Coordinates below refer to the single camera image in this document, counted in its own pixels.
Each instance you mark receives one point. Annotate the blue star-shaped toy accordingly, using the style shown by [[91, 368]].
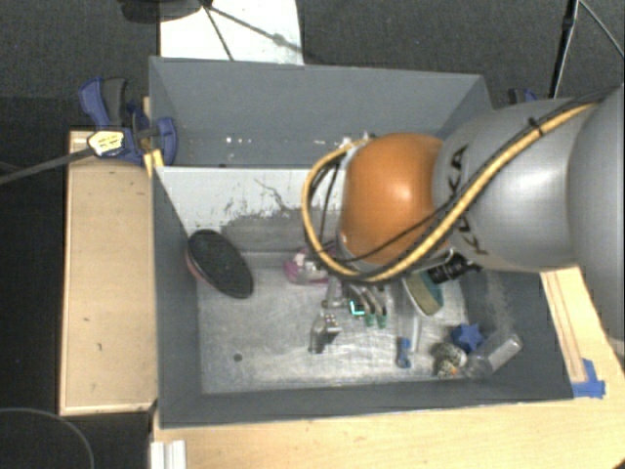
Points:
[[466, 336]]

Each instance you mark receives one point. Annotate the grey metal bin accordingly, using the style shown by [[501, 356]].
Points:
[[273, 340]]

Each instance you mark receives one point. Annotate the clear plastic bottle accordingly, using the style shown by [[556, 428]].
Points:
[[493, 354]]

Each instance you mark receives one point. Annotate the pink and clear plastic item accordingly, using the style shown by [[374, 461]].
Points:
[[305, 268]]

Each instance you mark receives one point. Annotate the small blue clip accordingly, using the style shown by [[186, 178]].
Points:
[[403, 352]]

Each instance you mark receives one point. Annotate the pale wood board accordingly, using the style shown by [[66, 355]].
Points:
[[107, 281]]

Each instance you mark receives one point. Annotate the black oval pad pink rim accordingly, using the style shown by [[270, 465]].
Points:
[[220, 262]]

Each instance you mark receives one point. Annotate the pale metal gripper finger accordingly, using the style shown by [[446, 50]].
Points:
[[317, 342], [332, 321]]

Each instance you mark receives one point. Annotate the teal and tan round disc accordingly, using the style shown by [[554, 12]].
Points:
[[427, 296]]

